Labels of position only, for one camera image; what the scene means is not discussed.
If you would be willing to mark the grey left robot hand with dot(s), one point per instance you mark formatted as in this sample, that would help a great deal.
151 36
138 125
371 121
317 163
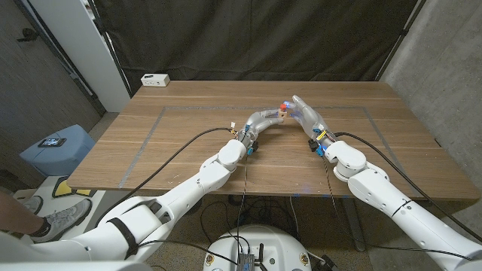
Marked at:
260 122

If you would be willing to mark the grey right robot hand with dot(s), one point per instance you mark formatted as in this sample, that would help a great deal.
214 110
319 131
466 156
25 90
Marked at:
310 118

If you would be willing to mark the wooden block with holes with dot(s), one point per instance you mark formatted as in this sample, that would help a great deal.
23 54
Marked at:
282 114

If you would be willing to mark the red-headed screw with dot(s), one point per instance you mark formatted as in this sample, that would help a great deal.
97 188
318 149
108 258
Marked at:
283 107

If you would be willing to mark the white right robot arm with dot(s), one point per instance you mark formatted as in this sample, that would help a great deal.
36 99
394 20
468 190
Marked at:
384 188

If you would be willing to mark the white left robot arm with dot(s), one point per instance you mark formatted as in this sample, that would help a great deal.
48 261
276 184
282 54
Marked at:
180 192

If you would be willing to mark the black backdrop curtain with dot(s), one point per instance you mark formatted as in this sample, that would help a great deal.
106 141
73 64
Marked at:
263 37

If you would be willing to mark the white power strip box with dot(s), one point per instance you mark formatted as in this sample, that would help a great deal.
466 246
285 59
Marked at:
155 80

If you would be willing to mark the grey table leg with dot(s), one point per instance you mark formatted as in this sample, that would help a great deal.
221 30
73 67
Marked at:
354 226

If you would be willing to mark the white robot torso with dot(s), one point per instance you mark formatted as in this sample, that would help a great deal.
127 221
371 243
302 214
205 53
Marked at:
260 239

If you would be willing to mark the black backdrop stand pole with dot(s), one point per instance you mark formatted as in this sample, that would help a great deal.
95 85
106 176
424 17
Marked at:
113 56
403 33

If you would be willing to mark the grey module on torso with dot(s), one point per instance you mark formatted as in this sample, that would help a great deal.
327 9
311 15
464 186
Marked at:
244 262

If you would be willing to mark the white floor platform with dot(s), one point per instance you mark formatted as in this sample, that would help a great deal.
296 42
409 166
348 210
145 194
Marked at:
105 203

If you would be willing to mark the white pillar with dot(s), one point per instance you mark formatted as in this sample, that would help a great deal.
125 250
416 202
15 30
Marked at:
83 49

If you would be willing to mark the blue stool with phone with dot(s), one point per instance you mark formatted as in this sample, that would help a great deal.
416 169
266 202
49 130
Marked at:
64 160

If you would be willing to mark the yellow black floor pedal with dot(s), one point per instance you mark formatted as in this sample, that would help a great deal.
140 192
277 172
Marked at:
62 188

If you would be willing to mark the black smartphone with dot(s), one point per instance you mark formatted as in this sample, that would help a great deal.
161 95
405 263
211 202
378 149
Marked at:
52 142

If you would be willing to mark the grey black sneaker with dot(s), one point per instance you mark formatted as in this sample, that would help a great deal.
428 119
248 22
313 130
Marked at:
62 222
33 204

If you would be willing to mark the person's bare leg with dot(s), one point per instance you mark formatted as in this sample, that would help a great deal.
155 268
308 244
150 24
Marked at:
15 214

